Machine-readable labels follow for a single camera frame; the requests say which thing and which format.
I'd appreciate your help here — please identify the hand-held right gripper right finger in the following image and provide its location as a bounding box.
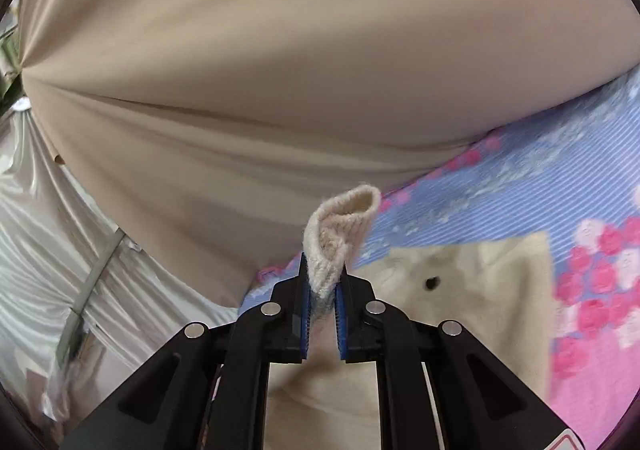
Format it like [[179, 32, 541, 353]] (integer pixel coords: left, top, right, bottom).
[[334, 270, 587, 450]]

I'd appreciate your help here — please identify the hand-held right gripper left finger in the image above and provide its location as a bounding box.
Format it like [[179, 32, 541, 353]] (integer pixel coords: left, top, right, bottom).
[[59, 253, 312, 450]]

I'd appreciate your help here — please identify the cream knit sweater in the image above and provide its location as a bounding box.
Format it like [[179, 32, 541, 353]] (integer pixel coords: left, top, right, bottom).
[[260, 184, 553, 450]]

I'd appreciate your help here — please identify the pink and blue floral bedsheet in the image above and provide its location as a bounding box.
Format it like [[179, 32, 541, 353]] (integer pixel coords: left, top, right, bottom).
[[240, 74, 640, 450]]

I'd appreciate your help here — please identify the beige curtain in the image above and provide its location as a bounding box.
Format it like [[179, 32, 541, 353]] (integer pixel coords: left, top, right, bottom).
[[14, 0, 637, 312]]

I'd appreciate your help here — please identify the white satin curtain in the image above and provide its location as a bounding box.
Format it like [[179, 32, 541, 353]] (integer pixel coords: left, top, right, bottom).
[[0, 105, 242, 431]]

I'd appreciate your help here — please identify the green plant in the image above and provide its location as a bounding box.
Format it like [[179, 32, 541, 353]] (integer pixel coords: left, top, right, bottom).
[[0, 24, 22, 104]]

